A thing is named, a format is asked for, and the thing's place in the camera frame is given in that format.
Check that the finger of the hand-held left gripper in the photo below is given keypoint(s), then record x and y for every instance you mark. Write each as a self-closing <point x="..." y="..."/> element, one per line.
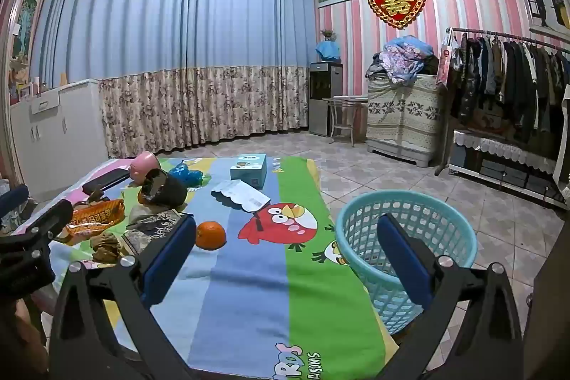
<point x="51" y="219"/>
<point x="15" y="202"/>

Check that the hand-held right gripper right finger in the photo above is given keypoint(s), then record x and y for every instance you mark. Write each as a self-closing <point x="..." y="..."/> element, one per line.
<point x="403" y="260"/>

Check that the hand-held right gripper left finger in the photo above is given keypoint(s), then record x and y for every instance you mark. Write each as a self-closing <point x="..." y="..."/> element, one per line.
<point x="171" y="255"/>

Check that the tan paper wrapper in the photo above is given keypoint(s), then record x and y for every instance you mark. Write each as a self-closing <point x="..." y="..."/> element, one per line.
<point x="147" y="228"/>

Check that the orange fruit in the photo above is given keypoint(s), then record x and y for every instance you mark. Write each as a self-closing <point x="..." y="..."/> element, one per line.
<point x="210" y="235"/>

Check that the orange snack packet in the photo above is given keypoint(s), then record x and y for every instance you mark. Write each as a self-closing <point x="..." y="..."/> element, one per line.
<point x="95" y="217"/>

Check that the light blue plastic basket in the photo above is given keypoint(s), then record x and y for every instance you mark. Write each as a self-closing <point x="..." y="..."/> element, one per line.
<point x="378" y="300"/>

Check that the brown paper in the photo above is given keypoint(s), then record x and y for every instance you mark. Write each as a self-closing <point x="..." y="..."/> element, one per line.
<point x="105" y="247"/>

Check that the black foil paper cup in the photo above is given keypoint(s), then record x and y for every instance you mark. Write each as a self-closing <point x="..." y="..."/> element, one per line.
<point x="171" y="191"/>

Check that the blue plastic bag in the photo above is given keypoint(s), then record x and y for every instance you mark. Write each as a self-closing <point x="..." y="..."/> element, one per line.
<point x="185" y="175"/>

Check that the white paper sheet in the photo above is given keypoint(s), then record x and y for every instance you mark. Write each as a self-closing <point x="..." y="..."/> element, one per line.
<point x="242" y="195"/>

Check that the person's left forearm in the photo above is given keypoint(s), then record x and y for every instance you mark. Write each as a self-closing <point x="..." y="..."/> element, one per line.
<point x="31" y="335"/>

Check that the black leather case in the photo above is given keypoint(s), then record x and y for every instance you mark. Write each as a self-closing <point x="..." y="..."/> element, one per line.
<point x="104" y="180"/>

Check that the colourful cartoon printed blanket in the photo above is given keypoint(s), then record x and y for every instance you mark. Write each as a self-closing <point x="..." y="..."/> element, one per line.
<point x="249" y="273"/>

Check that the white low cabinet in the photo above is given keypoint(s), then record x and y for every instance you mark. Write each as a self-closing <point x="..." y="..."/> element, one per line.
<point x="58" y="130"/>

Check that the pink pig mug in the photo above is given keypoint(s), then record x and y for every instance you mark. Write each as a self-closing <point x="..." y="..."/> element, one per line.
<point x="143" y="164"/>

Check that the light blue cardboard box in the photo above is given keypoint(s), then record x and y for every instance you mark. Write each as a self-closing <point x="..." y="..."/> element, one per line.
<point x="249" y="175"/>

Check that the pile of colourful toys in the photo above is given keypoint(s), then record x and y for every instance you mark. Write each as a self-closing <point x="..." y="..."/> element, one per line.
<point x="20" y="79"/>

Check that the white lace shelf cover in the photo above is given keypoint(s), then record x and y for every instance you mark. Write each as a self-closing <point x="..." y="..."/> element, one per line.
<point x="498" y="144"/>

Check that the small round glass table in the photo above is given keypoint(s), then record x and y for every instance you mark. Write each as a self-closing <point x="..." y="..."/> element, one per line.
<point x="347" y="98"/>

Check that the grey water dispenser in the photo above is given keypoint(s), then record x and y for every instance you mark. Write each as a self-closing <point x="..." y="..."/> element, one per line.
<point x="325" y="104"/>

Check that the pink hanging bag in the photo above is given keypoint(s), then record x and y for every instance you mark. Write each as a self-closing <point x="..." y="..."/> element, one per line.
<point x="445" y="66"/>

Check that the pile of folded clothes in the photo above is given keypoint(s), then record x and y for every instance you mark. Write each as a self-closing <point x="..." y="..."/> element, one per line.
<point x="400" y="55"/>

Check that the blue and floral curtain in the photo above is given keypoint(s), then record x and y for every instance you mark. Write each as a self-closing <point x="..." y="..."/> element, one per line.
<point x="178" y="50"/>

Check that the row of hanging dark clothes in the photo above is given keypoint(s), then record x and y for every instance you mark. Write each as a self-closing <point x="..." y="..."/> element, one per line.
<point x="512" y="81"/>

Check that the blue cloth cover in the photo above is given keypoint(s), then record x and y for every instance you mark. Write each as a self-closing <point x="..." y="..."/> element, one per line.
<point x="328" y="52"/>

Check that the small potted plant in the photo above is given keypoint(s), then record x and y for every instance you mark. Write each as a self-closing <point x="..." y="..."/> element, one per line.
<point x="328" y="35"/>

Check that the metal clothes rack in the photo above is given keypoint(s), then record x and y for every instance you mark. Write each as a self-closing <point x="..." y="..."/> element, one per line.
<point x="490" y="33"/>

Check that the teal wall poster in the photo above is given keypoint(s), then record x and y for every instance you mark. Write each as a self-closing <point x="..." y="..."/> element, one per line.
<point x="24" y="24"/>

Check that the white frame stand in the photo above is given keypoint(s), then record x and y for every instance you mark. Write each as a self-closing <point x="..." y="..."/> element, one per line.
<point x="562" y="157"/>

